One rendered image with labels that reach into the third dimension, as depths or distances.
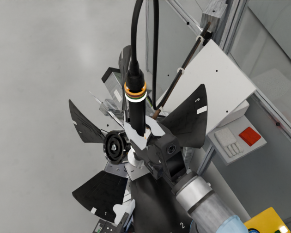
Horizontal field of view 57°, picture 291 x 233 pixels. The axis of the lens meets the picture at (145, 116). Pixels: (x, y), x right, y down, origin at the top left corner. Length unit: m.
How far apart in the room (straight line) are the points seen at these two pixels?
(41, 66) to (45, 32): 0.50
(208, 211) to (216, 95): 0.52
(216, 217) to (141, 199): 0.37
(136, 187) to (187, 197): 0.34
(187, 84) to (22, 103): 1.93
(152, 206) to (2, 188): 1.69
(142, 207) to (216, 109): 0.43
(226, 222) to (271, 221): 0.52
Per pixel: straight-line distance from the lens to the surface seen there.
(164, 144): 0.54
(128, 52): 0.93
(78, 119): 1.16
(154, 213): 0.90
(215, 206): 0.60
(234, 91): 0.98
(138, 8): 0.42
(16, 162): 2.45
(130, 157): 0.84
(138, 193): 0.91
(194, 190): 0.60
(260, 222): 1.09
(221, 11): 1.12
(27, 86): 2.84
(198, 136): 0.73
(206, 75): 1.04
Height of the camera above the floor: 2.07
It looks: 59 degrees down
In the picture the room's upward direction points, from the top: straight up
